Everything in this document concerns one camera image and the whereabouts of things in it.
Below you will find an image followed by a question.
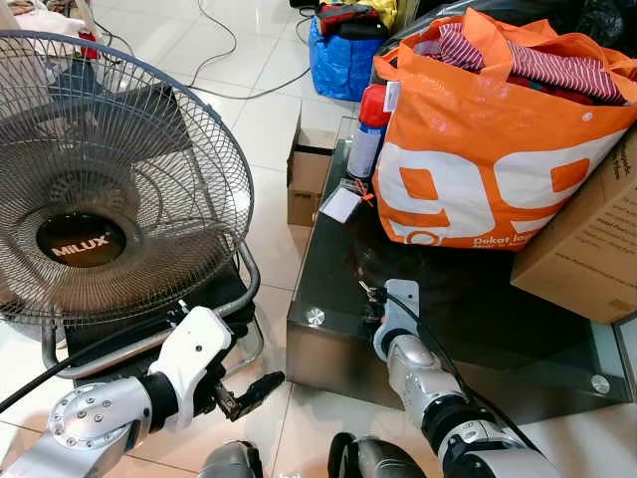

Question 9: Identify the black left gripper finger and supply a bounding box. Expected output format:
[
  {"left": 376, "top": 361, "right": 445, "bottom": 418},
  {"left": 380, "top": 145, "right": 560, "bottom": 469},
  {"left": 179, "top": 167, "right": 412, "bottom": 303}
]
[
  {"left": 213, "top": 388, "right": 262, "bottom": 422},
  {"left": 235, "top": 371, "right": 286, "bottom": 397}
]

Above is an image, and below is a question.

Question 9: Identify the grey left robot leg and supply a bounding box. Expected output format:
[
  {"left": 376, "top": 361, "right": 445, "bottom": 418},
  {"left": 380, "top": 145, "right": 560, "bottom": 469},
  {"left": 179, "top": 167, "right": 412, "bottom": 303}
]
[{"left": 197, "top": 440, "right": 266, "bottom": 478}]

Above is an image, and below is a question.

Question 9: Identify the grey robot leg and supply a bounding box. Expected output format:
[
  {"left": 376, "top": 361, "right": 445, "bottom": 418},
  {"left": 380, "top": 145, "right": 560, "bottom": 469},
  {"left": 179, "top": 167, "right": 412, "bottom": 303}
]
[
  {"left": 197, "top": 440, "right": 266, "bottom": 478},
  {"left": 327, "top": 431, "right": 431, "bottom": 478}
]

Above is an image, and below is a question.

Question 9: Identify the dark glass low table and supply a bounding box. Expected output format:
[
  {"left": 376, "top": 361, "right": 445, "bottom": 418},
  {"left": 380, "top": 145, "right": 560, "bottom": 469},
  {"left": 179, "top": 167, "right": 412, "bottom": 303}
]
[{"left": 286, "top": 118, "right": 637, "bottom": 428}]

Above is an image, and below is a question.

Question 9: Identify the white paper tag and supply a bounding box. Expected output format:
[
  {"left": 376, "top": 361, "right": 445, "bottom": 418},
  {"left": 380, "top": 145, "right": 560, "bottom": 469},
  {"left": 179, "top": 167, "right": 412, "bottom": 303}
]
[{"left": 319, "top": 184, "right": 362, "bottom": 226}]

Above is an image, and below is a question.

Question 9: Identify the grey right robot leg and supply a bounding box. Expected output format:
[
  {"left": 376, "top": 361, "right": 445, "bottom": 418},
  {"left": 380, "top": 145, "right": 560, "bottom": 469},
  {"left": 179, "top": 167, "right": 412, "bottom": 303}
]
[{"left": 327, "top": 431, "right": 431, "bottom": 478}]

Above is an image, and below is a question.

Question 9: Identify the small brown cardboard box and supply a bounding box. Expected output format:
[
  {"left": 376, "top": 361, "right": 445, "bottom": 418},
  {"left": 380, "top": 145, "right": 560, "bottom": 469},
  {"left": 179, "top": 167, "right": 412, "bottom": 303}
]
[{"left": 286, "top": 104, "right": 345, "bottom": 229}]

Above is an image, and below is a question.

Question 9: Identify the red and white spray can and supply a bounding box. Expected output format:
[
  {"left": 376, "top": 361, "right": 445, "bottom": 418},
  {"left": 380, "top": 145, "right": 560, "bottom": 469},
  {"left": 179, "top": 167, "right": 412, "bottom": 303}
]
[{"left": 345, "top": 83, "right": 392, "bottom": 183}]

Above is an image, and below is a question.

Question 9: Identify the orange and white shopping bag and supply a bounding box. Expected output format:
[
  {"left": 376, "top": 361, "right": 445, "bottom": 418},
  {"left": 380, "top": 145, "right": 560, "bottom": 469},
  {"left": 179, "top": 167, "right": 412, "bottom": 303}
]
[{"left": 373, "top": 8, "right": 637, "bottom": 251}]

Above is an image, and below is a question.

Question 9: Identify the large brown cardboard box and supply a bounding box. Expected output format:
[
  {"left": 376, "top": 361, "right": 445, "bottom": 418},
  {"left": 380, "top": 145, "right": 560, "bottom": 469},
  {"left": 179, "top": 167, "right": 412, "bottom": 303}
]
[{"left": 510, "top": 129, "right": 637, "bottom": 326}]

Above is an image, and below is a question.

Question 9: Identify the blue plastic bag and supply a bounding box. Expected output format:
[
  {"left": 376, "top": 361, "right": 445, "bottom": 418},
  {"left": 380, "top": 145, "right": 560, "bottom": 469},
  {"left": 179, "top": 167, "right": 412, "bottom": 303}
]
[{"left": 308, "top": 14, "right": 386, "bottom": 104}]

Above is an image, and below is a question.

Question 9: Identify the grey metal Milux floor fan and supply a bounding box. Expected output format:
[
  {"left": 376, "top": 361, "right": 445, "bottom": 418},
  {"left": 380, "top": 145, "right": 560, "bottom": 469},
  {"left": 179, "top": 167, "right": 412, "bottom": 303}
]
[{"left": 0, "top": 30, "right": 266, "bottom": 381}]

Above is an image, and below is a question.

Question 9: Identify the red and yellow bag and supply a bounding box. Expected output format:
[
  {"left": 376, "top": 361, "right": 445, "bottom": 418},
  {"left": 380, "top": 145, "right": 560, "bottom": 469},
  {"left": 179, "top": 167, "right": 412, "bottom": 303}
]
[{"left": 317, "top": 0, "right": 401, "bottom": 37}]

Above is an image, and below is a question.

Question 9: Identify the red white striped cloth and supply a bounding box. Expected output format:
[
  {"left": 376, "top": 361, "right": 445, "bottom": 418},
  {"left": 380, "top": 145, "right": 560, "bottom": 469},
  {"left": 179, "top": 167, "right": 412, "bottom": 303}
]
[{"left": 412, "top": 22, "right": 628, "bottom": 107}]

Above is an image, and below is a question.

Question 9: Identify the black rubbish bag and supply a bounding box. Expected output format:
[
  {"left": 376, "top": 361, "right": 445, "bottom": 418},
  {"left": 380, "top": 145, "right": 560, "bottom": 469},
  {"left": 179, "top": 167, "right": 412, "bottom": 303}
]
[{"left": 575, "top": 0, "right": 637, "bottom": 53}]

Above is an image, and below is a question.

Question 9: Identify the pink white cloth pile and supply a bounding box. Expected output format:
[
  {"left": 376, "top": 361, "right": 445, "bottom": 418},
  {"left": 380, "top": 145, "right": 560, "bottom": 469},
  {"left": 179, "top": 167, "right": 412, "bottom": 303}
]
[{"left": 8, "top": 0, "right": 103, "bottom": 61}]

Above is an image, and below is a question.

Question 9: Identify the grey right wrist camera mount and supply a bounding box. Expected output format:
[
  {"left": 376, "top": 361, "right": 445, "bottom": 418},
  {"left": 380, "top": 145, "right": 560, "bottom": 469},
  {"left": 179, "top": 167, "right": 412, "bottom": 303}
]
[{"left": 379, "top": 279, "right": 422, "bottom": 360}]

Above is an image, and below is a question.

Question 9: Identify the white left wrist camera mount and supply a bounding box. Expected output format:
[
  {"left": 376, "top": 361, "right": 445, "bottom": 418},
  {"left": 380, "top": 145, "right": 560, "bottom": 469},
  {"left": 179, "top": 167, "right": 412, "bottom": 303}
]
[{"left": 148, "top": 306, "right": 234, "bottom": 432}]

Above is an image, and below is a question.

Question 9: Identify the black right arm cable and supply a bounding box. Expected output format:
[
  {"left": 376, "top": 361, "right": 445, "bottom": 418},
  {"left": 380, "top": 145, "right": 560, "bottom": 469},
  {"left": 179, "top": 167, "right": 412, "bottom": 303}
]
[{"left": 396, "top": 292, "right": 540, "bottom": 451}]

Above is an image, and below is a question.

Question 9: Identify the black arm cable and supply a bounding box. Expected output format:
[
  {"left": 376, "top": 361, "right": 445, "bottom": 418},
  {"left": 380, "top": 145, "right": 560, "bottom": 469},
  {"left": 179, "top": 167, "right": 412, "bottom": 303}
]
[
  {"left": 0, "top": 317, "right": 192, "bottom": 415},
  {"left": 396, "top": 292, "right": 540, "bottom": 451}
]

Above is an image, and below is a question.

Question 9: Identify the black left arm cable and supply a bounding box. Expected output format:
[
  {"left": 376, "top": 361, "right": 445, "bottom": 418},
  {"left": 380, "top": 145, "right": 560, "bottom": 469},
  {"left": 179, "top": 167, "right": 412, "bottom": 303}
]
[{"left": 0, "top": 317, "right": 192, "bottom": 415}]

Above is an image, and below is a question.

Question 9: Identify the thin floor cable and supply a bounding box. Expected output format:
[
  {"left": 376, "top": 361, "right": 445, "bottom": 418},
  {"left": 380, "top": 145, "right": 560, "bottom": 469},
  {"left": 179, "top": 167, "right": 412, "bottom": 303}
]
[{"left": 187, "top": 0, "right": 313, "bottom": 102}]

